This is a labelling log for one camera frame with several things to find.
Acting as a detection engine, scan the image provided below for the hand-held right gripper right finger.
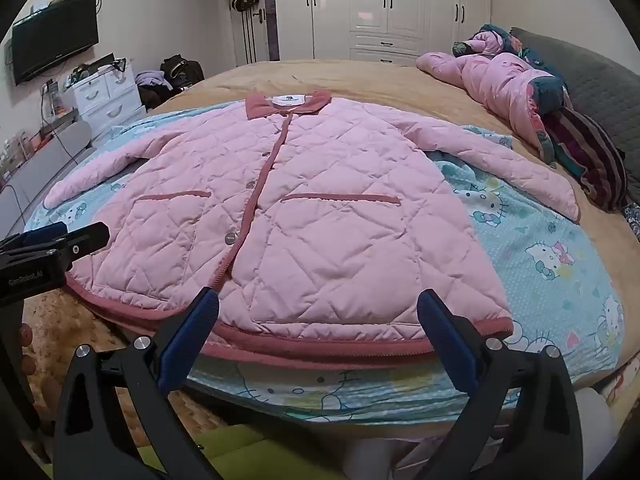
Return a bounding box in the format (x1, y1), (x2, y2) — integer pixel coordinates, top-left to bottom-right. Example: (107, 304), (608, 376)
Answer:
(415, 287), (586, 480)

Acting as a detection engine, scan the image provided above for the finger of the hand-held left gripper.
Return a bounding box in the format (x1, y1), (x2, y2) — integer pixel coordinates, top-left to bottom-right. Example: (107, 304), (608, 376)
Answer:
(0, 222), (68, 255)
(47, 221), (110, 267)

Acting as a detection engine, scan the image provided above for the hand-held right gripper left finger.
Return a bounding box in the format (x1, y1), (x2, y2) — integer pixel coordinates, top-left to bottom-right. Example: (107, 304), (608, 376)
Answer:
(52, 287), (226, 480)

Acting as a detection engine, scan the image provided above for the pink quilted jacket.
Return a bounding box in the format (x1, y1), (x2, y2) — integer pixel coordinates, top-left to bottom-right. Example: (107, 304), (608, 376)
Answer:
(44, 89), (582, 361)

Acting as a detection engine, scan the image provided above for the dark clothes pile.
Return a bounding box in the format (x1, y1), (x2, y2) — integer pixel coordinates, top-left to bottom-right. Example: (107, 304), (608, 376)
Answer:
(137, 82), (173, 111)

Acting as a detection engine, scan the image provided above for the person's left hand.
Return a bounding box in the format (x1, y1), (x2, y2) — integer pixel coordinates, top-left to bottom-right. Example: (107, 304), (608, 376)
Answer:
(17, 324), (34, 361)

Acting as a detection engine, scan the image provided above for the grey low cabinet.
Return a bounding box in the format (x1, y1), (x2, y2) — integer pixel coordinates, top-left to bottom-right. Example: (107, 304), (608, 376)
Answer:
(0, 120), (93, 241)

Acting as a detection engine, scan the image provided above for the blue cat print blanket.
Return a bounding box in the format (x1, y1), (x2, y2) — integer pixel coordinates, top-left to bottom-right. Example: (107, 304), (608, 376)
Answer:
(22, 100), (626, 423)

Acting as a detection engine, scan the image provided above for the white drawer chest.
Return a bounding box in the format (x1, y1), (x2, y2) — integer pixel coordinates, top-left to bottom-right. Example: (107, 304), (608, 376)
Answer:
(62, 52), (147, 141)

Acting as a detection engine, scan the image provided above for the black bag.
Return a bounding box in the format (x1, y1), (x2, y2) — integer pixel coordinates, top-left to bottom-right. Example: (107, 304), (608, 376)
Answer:
(160, 54), (205, 92)

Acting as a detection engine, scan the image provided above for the dark floral cloth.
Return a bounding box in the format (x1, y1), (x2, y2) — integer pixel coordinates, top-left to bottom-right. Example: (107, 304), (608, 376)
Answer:
(622, 202), (640, 241)

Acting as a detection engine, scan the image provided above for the dark striped pillow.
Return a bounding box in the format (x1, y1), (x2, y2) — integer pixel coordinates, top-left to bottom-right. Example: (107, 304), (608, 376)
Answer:
(542, 107), (628, 211)

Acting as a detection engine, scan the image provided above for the room door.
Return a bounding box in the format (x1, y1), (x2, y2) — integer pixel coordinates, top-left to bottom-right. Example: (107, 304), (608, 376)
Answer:
(227, 0), (273, 68)

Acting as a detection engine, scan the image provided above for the pink puffy coat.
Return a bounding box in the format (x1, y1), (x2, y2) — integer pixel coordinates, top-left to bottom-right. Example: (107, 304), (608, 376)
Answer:
(416, 25), (576, 168)

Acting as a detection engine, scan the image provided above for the tan plush bed cover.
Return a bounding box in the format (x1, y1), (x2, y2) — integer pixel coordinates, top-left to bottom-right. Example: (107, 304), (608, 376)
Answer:
(20, 59), (640, 441)

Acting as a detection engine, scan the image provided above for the grey quilted headboard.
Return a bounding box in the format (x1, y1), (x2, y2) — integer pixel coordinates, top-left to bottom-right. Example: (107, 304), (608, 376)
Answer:
(510, 27), (640, 211)

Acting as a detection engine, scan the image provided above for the white wardrobe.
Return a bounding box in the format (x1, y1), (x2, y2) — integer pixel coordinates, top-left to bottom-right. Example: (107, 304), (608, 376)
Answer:
(262, 0), (493, 66)

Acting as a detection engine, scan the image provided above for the black cable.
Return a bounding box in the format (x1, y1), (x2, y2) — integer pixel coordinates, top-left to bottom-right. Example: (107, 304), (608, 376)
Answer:
(42, 82), (81, 166)

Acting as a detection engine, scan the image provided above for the black wall television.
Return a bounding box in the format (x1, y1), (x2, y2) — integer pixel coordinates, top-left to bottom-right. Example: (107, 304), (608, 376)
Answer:
(10, 0), (101, 87)

